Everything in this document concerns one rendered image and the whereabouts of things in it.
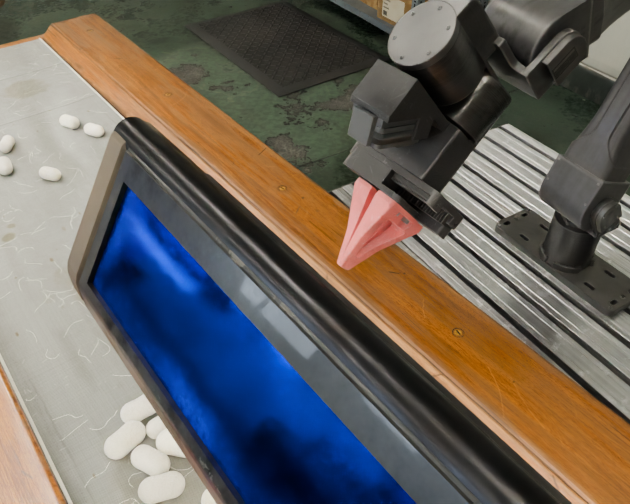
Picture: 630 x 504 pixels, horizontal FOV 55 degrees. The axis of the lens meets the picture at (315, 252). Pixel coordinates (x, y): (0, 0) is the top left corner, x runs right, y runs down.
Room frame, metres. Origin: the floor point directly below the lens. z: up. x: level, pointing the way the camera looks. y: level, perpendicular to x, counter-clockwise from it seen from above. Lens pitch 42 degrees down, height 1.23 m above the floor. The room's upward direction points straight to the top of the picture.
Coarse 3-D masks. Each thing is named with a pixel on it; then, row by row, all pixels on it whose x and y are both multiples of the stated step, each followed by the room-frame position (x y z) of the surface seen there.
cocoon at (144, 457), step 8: (136, 448) 0.27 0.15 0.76; (144, 448) 0.27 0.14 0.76; (152, 448) 0.27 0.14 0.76; (136, 456) 0.26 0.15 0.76; (144, 456) 0.26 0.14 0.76; (152, 456) 0.26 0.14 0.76; (160, 456) 0.26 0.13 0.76; (136, 464) 0.26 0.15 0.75; (144, 464) 0.26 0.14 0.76; (152, 464) 0.25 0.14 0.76; (160, 464) 0.25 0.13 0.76; (168, 464) 0.26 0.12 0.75; (152, 472) 0.25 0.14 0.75; (160, 472) 0.25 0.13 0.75
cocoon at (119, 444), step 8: (128, 424) 0.29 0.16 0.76; (136, 424) 0.29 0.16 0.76; (120, 432) 0.28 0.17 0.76; (128, 432) 0.28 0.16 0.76; (136, 432) 0.28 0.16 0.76; (144, 432) 0.29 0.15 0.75; (112, 440) 0.27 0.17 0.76; (120, 440) 0.28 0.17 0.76; (128, 440) 0.28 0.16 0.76; (136, 440) 0.28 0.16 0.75; (104, 448) 0.27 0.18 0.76; (112, 448) 0.27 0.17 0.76; (120, 448) 0.27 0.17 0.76; (128, 448) 0.27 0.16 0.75; (112, 456) 0.26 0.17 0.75; (120, 456) 0.27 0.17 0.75
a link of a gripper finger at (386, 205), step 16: (352, 160) 0.45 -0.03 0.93; (368, 160) 0.44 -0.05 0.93; (368, 176) 0.43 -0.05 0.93; (384, 176) 0.42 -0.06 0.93; (384, 192) 0.41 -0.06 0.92; (368, 208) 0.41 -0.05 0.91; (384, 208) 0.40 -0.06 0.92; (400, 208) 0.40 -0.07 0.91; (368, 224) 0.40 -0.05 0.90; (400, 224) 0.42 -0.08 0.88; (416, 224) 0.42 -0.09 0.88; (352, 240) 0.40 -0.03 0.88; (384, 240) 0.41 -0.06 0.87; (400, 240) 0.42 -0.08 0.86; (352, 256) 0.40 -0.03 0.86; (368, 256) 0.41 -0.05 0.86
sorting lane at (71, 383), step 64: (0, 64) 1.04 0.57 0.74; (64, 64) 1.04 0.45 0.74; (0, 128) 0.82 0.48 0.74; (64, 128) 0.82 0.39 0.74; (0, 192) 0.66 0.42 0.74; (64, 192) 0.66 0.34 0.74; (0, 256) 0.53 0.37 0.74; (64, 256) 0.53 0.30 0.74; (0, 320) 0.43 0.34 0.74; (64, 320) 0.43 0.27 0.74; (64, 384) 0.35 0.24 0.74; (128, 384) 0.35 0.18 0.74; (64, 448) 0.28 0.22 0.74
